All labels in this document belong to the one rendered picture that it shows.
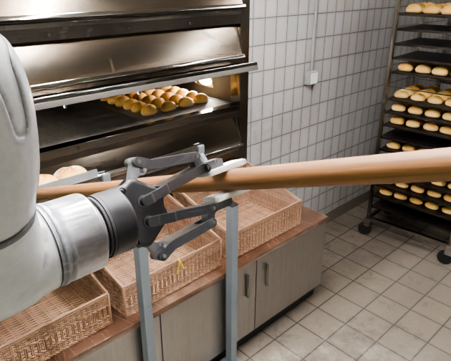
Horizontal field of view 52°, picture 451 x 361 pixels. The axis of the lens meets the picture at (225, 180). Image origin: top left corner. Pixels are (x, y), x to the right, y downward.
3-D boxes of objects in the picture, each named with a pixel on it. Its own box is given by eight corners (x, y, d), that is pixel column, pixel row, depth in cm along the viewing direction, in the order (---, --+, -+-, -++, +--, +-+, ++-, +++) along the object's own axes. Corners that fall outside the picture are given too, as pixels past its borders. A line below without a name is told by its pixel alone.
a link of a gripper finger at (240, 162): (196, 177, 63) (195, 172, 63) (233, 165, 68) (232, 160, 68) (210, 176, 61) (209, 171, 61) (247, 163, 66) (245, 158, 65)
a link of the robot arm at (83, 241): (41, 282, 52) (89, 262, 56) (73, 294, 46) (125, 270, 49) (17, 205, 51) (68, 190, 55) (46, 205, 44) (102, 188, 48)
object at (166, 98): (89, 97, 287) (88, 89, 284) (153, 86, 317) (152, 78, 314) (145, 117, 246) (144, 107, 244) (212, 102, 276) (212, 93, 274)
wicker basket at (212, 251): (68, 271, 221) (59, 220, 210) (162, 230, 257) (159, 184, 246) (125, 321, 189) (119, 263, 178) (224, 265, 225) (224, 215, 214)
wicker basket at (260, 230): (170, 227, 260) (167, 182, 249) (241, 197, 295) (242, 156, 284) (230, 263, 227) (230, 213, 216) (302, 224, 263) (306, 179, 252)
